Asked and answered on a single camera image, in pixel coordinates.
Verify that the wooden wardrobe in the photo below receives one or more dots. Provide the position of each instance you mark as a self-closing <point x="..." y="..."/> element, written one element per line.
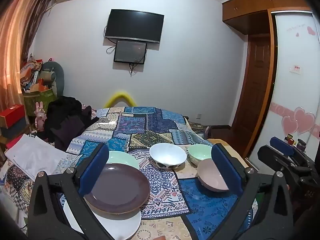
<point x="250" y="7"/>

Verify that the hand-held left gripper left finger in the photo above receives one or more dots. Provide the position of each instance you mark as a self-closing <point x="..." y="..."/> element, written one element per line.
<point x="93" y="172"/>

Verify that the green patterned cushion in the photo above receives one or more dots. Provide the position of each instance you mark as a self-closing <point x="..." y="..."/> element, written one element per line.
<point x="196" y="126"/>

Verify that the green bag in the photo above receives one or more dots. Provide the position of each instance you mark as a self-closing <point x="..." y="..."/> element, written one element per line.
<point x="37" y="102"/>

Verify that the red box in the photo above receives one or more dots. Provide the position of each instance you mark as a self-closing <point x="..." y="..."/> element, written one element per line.
<point x="12" y="115"/>

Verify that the dark grey box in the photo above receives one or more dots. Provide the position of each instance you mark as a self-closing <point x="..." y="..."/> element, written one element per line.
<point x="13" y="130"/>

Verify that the white bowl with dark print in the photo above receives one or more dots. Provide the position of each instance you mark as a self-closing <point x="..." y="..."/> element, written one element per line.
<point x="167" y="155"/>

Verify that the red folder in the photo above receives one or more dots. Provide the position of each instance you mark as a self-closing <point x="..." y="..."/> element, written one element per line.
<point x="13" y="143"/>

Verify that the orange brown curtain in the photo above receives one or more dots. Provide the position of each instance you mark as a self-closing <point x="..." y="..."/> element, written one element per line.
<point x="15" y="42"/>

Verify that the pile of cardboard clutter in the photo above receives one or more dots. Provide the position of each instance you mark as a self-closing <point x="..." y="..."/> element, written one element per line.
<point x="32" y="75"/>

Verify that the white folded cloth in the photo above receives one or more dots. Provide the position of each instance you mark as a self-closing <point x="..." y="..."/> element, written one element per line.
<point x="32" y="157"/>

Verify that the pile of black clothes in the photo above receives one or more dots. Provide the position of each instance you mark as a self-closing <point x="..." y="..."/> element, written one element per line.
<point x="65" y="120"/>

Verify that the white sliding door with hearts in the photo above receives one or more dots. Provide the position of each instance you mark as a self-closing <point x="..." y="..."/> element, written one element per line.
<point x="292" y="92"/>

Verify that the small red white sticker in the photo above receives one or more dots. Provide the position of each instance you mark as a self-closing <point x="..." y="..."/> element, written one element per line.
<point x="295" y="69"/>

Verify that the white plate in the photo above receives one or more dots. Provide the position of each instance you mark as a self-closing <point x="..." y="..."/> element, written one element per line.
<point x="125" y="223"/>

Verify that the grey curved pillow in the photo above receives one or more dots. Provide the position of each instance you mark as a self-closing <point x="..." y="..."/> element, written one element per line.
<point x="60" y="80"/>

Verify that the red lid jar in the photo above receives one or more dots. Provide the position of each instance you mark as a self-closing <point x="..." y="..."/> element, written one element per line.
<point x="289" y="138"/>

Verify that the pink bunny toy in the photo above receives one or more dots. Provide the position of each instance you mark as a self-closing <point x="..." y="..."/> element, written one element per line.
<point x="40" y="116"/>

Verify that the mint green bowl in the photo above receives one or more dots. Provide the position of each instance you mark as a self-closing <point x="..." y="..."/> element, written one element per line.
<point x="200" y="152"/>

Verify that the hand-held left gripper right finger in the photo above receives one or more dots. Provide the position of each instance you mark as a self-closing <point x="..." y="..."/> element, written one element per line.
<point x="225" y="170"/>

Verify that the patchwork printed blanket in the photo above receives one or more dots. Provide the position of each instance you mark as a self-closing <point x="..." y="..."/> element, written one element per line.
<point x="162" y="125"/>

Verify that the mint green plate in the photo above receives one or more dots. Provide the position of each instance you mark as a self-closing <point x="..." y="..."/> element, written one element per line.
<point x="122" y="158"/>

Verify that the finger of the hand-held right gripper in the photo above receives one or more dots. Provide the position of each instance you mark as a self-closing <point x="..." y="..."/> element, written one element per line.
<point x="272" y="158"/>
<point x="282" y="145"/>

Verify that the brown wooden door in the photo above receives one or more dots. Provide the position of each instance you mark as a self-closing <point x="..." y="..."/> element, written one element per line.
<point x="252" y="92"/>

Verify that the black wall television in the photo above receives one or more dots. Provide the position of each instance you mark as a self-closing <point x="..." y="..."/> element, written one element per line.
<point x="135" y="25"/>

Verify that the pink bowl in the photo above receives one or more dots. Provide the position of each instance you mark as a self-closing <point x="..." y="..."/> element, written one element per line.
<point x="210" y="177"/>

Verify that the small black wall monitor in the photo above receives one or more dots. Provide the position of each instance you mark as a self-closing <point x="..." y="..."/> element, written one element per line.
<point x="130" y="52"/>

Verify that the brown plate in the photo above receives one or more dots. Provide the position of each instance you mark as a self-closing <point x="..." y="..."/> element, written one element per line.
<point x="120" y="187"/>

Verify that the yellow curved foam tube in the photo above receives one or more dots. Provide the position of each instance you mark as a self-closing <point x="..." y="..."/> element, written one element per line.
<point x="120" y="95"/>

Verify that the dark jar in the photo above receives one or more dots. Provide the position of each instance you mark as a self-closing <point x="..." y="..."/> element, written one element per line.
<point x="301" y="145"/>

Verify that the dark bag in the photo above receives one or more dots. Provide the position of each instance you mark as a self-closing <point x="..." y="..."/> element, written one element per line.
<point x="208" y="132"/>

